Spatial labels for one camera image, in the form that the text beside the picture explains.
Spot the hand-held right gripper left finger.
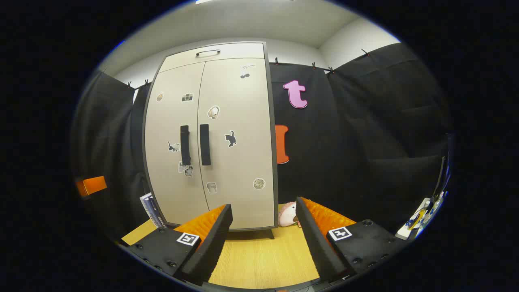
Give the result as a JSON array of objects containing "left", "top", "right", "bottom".
[{"left": 127, "top": 204, "right": 234, "bottom": 286}]

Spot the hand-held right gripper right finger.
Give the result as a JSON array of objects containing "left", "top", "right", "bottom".
[{"left": 295, "top": 197, "right": 409, "bottom": 283}]

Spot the beige cabinet door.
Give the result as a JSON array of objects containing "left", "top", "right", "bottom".
[
  {"left": 197, "top": 57, "right": 277, "bottom": 230},
  {"left": 144, "top": 62, "right": 209, "bottom": 228}
]

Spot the beige double-door shoe cabinet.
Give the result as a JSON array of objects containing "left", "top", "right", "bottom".
[{"left": 142, "top": 41, "right": 280, "bottom": 240}]

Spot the pink smiling plush toy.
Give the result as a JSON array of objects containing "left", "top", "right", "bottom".
[{"left": 279, "top": 202, "right": 300, "bottom": 228}]

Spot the navy book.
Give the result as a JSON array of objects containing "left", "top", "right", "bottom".
[{"left": 140, "top": 193, "right": 165, "bottom": 228}]

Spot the white box with coloured items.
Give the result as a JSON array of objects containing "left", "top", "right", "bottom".
[{"left": 395, "top": 198, "right": 432, "bottom": 240}]

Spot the black backdrop cloth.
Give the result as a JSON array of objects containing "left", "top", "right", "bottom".
[{"left": 71, "top": 42, "right": 453, "bottom": 240}]

